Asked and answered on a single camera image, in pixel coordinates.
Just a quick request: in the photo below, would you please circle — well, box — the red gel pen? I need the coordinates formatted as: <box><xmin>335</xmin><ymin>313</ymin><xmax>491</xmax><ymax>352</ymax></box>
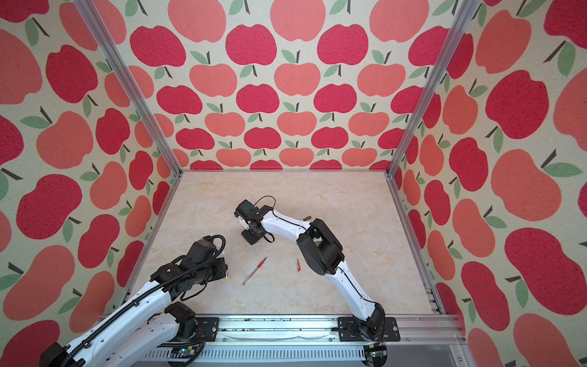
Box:
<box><xmin>242</xmin><ymin>257</ymin><xmax>268</xmax><ymax>286</ymax></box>

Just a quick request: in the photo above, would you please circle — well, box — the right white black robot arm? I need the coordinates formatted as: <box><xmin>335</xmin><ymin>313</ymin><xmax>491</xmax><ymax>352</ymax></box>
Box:
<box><xmin>235</xmin><ymin>200</ymin><xmax>386</xmax><ymax>342</ymax></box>

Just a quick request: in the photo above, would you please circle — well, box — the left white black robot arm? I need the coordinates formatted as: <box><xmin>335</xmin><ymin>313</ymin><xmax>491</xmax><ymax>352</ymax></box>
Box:
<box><xmin>39</xmin><ymin>235</ymin><xmax>228</xmax><ymax>366</ymax></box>

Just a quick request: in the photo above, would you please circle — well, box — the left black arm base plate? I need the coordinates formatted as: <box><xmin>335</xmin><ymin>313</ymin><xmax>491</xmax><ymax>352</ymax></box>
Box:
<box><xmin>154</xmin><ymin>317</ymin><xmax>220</xmax><ymax>343</ymax></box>

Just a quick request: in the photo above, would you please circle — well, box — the white slotted cable duct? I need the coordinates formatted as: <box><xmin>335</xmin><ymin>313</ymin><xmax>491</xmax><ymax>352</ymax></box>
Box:
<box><xmin>97</xmin><ymin>345</ymin><xmax>368</xmax><ymax>363</ymax></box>

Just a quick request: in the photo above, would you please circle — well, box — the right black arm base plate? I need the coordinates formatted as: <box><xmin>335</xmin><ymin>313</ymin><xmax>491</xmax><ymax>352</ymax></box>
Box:
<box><xmin>336</xmin><ymin>317</ymin><xmax>401</xmax><ymax>342</ymax></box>

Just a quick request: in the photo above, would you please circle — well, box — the aluminium front frame rail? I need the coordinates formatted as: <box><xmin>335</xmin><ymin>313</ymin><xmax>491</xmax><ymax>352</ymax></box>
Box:
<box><xmin>207</xmin><ymin>314</ymin><xmax>466</xmax><ymax>346</ymax></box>

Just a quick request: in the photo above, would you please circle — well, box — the left aluminium frame post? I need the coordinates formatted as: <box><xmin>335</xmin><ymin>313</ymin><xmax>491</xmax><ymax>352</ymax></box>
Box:
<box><xmin>73</xmin><ymin>0</ymin><xmax>183</xmax><ymax>177</ymax></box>

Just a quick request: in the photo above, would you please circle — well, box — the aluminium frame post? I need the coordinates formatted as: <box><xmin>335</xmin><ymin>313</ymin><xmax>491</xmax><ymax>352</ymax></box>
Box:
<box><xmin>385</xmin><ymin>0</ymin><xmax>482</xmax><ymax>182</ymax></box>
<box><xmin>73</xmin><ymin>0</ymin><xmax>183</xmax><ymax>177</ymax></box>

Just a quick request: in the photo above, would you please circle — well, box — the right aluminium frame post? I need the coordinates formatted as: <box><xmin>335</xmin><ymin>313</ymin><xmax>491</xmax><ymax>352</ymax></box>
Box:
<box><xmin>385</xmin><ymin>0</ymin><xmax>482</xmax><ymax>182</ymax></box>

